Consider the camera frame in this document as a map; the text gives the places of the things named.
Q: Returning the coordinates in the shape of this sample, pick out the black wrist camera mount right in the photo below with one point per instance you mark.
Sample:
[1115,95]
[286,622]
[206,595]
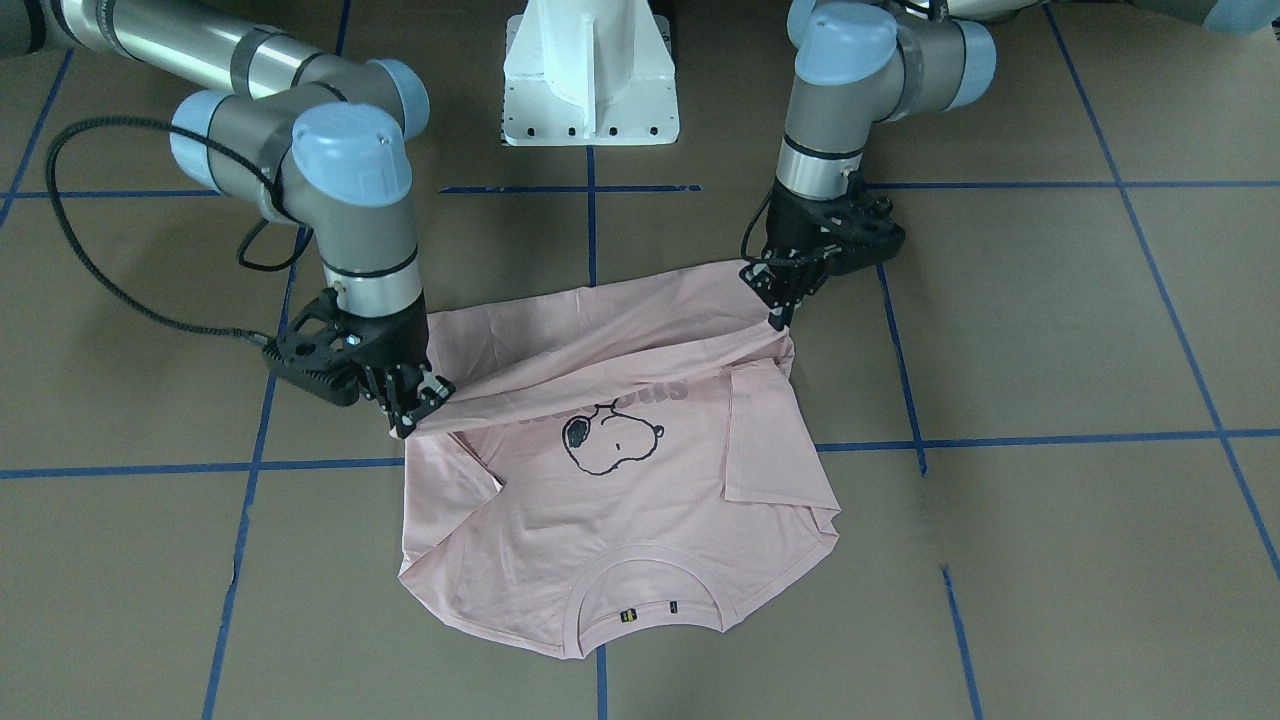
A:
[310,353]

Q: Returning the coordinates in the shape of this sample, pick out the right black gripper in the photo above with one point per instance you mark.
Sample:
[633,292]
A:
[396,343]

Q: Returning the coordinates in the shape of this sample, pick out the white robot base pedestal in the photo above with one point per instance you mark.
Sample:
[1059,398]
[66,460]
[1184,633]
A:
[589,73]

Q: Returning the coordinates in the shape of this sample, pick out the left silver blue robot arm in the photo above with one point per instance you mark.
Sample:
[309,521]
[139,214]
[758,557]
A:
[857,64]

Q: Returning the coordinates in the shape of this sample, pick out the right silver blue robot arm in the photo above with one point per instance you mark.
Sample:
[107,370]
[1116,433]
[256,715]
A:
[312,140]

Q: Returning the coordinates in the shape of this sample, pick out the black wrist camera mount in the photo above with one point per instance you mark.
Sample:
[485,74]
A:
[865,233]
[310,353]

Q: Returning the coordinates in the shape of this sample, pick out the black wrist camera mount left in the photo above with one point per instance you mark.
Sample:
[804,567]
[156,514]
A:
[865,233]

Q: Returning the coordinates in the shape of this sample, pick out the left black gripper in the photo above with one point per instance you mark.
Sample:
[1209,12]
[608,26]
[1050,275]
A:
[795,228]

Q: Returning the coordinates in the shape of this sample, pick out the pink Snoopy t-shirt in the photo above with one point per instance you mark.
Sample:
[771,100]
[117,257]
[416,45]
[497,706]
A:
[615,458]

